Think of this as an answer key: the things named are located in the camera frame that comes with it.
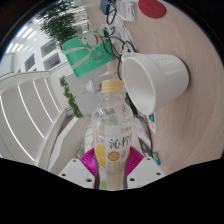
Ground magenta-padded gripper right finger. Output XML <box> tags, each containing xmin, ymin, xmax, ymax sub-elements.
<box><xmin>123</xmin><ymin>145</ymin><xmax>167</xmax><ymax>190</ymax></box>

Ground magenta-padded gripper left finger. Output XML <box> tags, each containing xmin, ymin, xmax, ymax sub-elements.
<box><xmin>57</xmin><ymin>147</ymin><xmax>99</xmax><ymax>190</ymax></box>

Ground clear bottle with yellow cap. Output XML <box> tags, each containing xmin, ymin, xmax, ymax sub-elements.
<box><xmin>91</xmin><ymin>79</ymin><xmax>134</xmax><ymax>191</ymax></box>

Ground teal and blue tube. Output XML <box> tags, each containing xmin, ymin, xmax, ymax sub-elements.
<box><xmin>152</xmin><ymin>151</ymin><xmax>162</xmax><ymax>167</ymax></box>

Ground open printed booklet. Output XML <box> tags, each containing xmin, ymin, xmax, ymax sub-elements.
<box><xmin>133</xmin><ymin>116</ymin><xmax>153</xmax><ymax>158</ymax></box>

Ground colourful sticker sheet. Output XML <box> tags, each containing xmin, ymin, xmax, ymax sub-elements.
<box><xmin>143</xmin><ymin>113</ymin><xmax>157</xmax><ymax>134</ymax></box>

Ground ceiling strip lights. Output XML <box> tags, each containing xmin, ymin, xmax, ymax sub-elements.
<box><xmin>0</xmin><ymin>78</ymin><xmax>63</xmax><ymax>161</ymax></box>

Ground white planter cabinet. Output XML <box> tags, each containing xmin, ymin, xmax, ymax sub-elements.
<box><xmin>59</xmin><ymin>63</ymin><xmax>111</xmax><ymax>118</ymax></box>

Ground clear shaker bottle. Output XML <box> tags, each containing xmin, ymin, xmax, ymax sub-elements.
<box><xmin>81</xmin><ymin>79</ymin><xmax>103</xmax><ymax>96</ymax></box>

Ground row of green hedge plants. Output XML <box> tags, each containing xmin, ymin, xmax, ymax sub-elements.
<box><xmin>34</xmin><ymin>1</ymin><xmax>88</xmax><ymax>51</ymax></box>

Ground white paper packet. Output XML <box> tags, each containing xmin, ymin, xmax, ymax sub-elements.
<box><xmin>116</xmin><ymin>0</ymin><xmax>136</xmax><ymax>23</ymax></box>

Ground flat round red coaster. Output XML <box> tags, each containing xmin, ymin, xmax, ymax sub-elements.
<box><xmin>137</xmin><ymin>0</ymin><xmax>167</xmax><ymax>19</ymax></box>

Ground black cable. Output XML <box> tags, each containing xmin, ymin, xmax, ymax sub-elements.
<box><xmin>101</xmin><ymin>9</ymin><xmax>138</xmax><ymax>81</ymax></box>

